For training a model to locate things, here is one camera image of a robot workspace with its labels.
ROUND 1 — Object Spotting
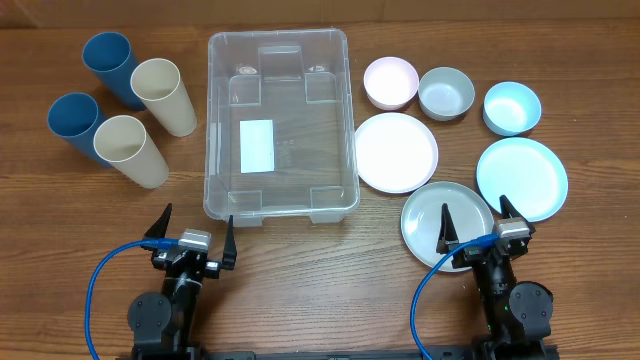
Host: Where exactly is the cream cup front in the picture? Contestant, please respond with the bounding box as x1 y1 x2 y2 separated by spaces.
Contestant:
93 115 169 189

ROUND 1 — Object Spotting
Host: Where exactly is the dark blue cup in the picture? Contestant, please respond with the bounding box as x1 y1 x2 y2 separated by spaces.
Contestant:
82 32 146 111
47 92 110 168

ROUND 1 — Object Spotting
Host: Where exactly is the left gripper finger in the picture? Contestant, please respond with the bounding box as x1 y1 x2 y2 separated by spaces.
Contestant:
221 215 237 270
143 203 172 239

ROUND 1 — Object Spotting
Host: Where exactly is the clear plastic storage bin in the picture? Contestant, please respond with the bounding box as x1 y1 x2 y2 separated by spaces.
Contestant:
203 28 360 227

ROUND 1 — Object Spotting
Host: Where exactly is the light blue bowl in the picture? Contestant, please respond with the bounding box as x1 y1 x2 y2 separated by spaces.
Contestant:
483 81 542 137

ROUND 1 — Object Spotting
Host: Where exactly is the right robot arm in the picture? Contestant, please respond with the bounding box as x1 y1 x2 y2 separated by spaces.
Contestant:
436 195 560 360

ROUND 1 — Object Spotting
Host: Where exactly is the pink bowl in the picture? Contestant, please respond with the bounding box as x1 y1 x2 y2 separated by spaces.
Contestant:
363 56 419 111

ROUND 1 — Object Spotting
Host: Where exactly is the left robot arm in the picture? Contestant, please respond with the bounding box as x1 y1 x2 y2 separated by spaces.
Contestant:
127 205 237 359

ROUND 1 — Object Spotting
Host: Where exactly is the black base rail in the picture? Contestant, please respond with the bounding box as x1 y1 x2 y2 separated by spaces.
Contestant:
116 345 560 360

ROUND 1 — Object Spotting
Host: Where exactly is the pink plate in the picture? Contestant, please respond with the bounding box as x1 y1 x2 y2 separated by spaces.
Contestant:
355 112 439 194

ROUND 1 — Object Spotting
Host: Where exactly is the grey bowl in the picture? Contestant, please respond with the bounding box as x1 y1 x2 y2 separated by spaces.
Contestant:
418 67 475 121

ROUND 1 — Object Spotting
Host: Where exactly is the dark blue cup rear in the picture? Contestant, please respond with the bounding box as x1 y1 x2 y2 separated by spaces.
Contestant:
82 32 146 111

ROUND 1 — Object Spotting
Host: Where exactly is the cream cup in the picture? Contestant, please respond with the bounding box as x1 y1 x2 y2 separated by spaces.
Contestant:
130 58 197 137
93 115 169 189

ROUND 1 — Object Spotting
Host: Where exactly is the cream cup rear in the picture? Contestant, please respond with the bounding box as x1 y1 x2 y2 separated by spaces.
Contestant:
130 58 197 137

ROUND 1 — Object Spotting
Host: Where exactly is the white label in bin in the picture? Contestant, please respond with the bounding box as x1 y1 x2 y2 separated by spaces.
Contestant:
240 120 275 174

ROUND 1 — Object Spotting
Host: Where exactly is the light blue plate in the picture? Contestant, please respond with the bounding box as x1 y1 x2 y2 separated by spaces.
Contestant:
476 137 569 222

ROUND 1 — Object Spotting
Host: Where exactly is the grey plate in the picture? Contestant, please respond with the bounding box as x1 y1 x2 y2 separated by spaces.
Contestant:
401 181 494 267

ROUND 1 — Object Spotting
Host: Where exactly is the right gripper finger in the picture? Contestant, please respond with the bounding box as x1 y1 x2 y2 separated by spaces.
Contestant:
499 195 536 234
436 203 459 254

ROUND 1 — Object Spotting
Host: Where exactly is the dark blue cup front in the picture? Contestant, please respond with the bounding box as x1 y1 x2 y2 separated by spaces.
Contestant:
47 92 110 168

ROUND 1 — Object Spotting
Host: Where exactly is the left blue cable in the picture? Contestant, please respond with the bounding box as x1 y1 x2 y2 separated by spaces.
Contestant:
83 237 180 360

